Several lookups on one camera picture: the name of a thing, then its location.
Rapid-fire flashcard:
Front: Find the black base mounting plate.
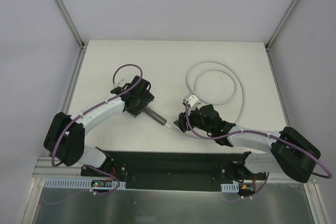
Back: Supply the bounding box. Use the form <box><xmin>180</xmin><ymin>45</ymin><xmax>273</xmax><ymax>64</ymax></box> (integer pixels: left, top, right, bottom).
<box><xmin>78</xmin><ymin>150</ymin><xmax>267</xmax><ymax>192</ymax></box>

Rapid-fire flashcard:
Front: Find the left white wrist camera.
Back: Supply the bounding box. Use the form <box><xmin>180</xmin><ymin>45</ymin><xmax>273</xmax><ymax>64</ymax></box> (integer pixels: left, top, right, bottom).
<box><xmin>118</xmin><ymin>78</ymin><xmax>127</xmax><ymax>87</ymax></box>

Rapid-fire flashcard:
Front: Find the aluminium frame post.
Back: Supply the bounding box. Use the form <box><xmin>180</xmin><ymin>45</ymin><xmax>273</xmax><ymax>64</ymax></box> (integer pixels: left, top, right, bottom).
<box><xmin>53</xmin><ymin>0</ymin><xmax>87</xmax><ymax>49</ymax></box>
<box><xmin>265</xmin><ymin>0</ymin><xmax>301</xmax><ymax>52</ymax></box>

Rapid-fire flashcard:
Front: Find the right aluminium frame post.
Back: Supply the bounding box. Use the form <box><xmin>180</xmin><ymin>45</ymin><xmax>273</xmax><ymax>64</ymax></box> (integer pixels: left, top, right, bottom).
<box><xmin>265</xmin><ymin>0</ymin><xmax>301</xmax><ymax>52</ymax></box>

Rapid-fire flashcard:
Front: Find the white cable duct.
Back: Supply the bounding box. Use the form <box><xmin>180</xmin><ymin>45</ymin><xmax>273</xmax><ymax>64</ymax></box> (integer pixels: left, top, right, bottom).
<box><xmin>220</xmin><ymin>182</ymin><xmax>239</xmax><ymax>193</ymax></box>
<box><xmin>44</xmin><ymin>178</ymin><xmax>126</xmax><ymax>190</ymax></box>

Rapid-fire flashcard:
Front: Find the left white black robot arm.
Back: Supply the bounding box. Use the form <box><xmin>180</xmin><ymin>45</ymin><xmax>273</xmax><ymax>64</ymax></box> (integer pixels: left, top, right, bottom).
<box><xmin>43</xmin><ymin>76</ymin><xmax>154</xmax><ymax>176</ymax></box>

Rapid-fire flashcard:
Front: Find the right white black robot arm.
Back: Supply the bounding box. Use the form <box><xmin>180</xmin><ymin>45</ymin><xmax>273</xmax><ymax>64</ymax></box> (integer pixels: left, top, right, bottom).
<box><xmin>174</xmin><ymin>104</ymin><xmax>321</xmax><ymax>183</ymax></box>

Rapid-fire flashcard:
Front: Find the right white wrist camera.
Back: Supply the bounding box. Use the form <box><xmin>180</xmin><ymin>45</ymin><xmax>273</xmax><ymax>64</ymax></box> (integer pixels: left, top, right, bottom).
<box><xmin>182</xmin><ymin>93</ymin><xmax>200</xmax><ymax>111</ymax></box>

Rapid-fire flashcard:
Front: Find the left aluminium frame post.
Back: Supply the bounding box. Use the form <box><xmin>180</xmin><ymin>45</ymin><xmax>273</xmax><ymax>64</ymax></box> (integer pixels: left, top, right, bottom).
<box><xmin>53</xmin><ymin>0</ymin><xmax>87</xmax><ymax>49</ymax></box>

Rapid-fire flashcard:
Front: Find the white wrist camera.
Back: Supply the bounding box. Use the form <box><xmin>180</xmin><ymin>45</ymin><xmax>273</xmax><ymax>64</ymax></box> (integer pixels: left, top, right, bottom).
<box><xmin>182</xmin><ymin>93</ymin><xmax>200</xmax><ymax>111</ymax></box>
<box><xmin>118</xmin><ymin>78</ymin><xmax>127</xmax><ymax>87</ymax></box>

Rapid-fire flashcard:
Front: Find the left white cable duct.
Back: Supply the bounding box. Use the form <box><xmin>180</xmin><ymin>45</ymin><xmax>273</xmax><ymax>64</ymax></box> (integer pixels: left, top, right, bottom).
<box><xmin>44</xmin><ymin>178</ymin><xmax>126</xmax><ymax>190</ymax></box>

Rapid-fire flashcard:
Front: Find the white shower hose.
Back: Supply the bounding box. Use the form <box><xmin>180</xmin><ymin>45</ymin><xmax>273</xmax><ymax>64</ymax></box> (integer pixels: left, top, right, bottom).
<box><xmin>164</xmin><ymin>59</ymin><xmax>247</xmax><ymax>132</ymax></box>

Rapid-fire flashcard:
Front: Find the right white cable duct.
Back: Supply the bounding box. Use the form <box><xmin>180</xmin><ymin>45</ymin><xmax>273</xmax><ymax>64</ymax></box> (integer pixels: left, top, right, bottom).
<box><xmin>220</xmin><ymin>182</ymin><xmax>239</xmax><ymax>193</ymax></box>

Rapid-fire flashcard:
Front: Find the grey shower head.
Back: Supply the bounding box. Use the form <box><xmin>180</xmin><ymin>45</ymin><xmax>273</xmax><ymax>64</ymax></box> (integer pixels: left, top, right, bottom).
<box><xmin>143</xmin><ymin>106</ymin><xmax>168</xmax><ymax>126</ymax></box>

